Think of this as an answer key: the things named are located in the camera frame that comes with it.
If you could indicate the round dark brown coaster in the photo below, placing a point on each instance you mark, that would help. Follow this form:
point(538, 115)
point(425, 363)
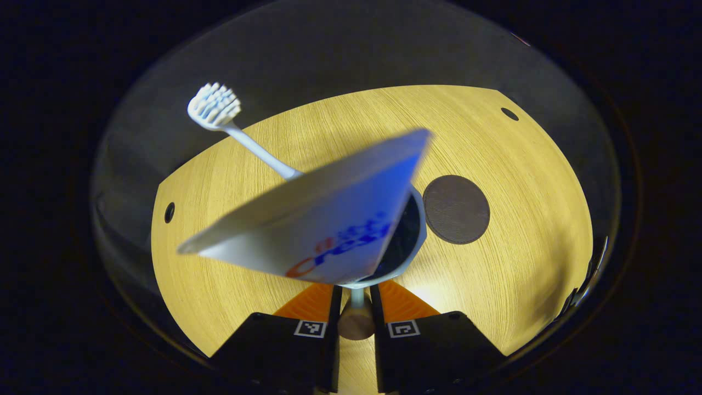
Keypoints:
point(456, 209)

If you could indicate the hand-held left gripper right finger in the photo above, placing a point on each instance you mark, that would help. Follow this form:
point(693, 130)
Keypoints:
point(433, 351)

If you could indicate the white toothbrush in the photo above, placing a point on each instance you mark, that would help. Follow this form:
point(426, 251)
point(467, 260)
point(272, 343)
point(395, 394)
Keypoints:
point(216, 107)

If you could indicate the white toothpaste tube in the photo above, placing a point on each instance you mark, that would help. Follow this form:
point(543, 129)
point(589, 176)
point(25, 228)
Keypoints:
point(329, 219)

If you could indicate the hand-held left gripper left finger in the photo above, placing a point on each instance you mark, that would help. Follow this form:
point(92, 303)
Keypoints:
point(279, 351)

